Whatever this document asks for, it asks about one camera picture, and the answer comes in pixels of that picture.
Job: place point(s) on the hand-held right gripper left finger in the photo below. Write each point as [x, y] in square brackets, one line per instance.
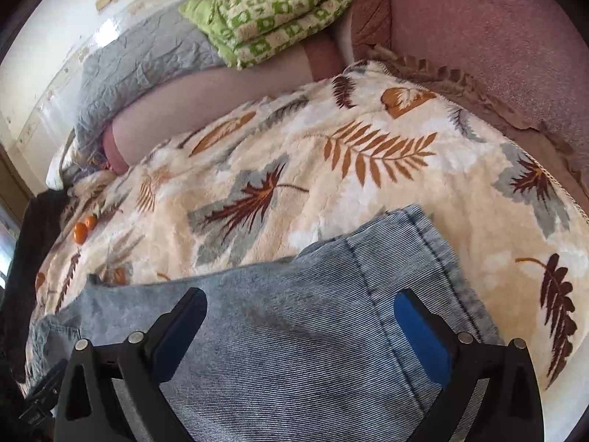
[174, 343]

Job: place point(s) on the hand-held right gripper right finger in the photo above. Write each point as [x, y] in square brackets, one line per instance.
[421, 340]

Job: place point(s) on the blue denim pants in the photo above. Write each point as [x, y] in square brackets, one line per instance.
[299, 331]

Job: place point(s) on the orange tangerine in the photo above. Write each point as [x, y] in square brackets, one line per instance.
[80, 233]
[90, 222]

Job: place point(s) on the leaf print fleece blanket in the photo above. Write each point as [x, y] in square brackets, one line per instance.
[368, 193]

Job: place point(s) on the dark cloth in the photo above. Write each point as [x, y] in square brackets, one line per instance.
[37, 235]

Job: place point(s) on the purple patterned cloth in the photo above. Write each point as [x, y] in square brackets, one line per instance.
[92, 166]

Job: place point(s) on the white pillow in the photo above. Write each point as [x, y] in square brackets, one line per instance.
[57, 172]

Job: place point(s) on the wooden framed glass window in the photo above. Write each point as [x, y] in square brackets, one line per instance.
[11, 184]

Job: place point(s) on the pale pink bolster cushion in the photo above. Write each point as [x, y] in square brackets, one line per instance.
[184, 101]

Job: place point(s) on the pink sofa back cushion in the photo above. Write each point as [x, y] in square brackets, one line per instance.
[483, 32]

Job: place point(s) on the reddish brown pillow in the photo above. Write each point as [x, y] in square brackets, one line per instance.
[370, 9]

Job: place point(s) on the green checkered blanket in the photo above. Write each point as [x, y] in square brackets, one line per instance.
[276, 23]

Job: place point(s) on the wooden wall block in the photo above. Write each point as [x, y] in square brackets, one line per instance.
[104, 2]

